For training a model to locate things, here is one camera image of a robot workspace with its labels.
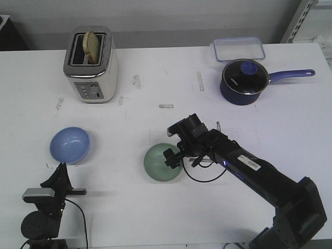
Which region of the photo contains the white silver toaster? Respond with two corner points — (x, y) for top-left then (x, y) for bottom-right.
(63, 25), (119, 103)

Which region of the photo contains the clear plastic food container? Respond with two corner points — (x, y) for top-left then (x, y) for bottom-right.
(210, 36), (266, 62)

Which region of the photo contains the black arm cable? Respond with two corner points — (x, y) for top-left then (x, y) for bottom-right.
(63, 198), (89, 249)
(180, 154), (229, 183)

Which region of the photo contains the slice of toast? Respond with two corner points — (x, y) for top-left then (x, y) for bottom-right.
(82, 31), (101, 64)

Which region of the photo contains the white metal shelving rack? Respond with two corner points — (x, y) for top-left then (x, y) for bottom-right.
(280, 1), (331, 43)

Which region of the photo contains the light blue bowl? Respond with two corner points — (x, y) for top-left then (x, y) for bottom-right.
(49, 127), (90, 164)

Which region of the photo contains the glass pot lid blue knob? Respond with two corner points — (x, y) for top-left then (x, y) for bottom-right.
(223, 59), (269, 95)

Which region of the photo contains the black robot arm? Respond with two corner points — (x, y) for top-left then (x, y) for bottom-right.
(163, 114), (327, 248)
(21, 162), (87, 248)

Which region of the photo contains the light green bowl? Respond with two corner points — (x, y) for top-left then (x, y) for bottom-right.
(144, 143), (183, 182)

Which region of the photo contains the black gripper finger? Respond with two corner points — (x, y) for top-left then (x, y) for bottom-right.
(163, 148), (177, 159)
(64, 163), (73, 190)
(40, 162), (65, 190)
(165, 158), (183, 168)

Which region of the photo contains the dark blue saucepan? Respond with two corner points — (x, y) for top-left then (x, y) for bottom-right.
(220, 69), (315, 105)

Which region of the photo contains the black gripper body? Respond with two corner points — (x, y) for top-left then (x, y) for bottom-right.
(33, 188), (87, 215)
(177, 113), (211, 157)

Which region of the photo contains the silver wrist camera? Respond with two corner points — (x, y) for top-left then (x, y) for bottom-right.
(167, 123), (183, 137)
(22, 188), (55, 202)

